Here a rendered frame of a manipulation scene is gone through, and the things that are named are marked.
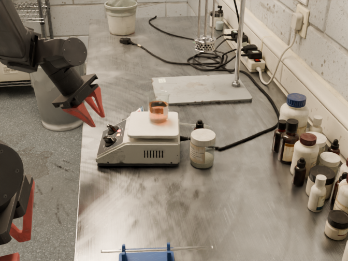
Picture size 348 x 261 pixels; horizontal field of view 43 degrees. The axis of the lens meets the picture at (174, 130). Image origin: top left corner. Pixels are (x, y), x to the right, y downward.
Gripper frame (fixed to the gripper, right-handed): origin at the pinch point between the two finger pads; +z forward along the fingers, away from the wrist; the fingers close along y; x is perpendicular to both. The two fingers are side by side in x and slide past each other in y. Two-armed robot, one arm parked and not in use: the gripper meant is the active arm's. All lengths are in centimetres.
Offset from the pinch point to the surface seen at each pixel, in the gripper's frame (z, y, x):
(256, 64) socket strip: 31, 67, 8
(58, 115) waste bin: 41, 58, 152
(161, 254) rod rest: 16.8, -19.4, -26.8
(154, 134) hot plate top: 9.1, 4.7, -9.4
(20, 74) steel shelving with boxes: 18, 76, 202
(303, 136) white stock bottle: 25.1, 22.0, -33.8
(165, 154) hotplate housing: 14.6, 4.0, -9.8
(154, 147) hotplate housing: 11.6, 3.2, -8.8
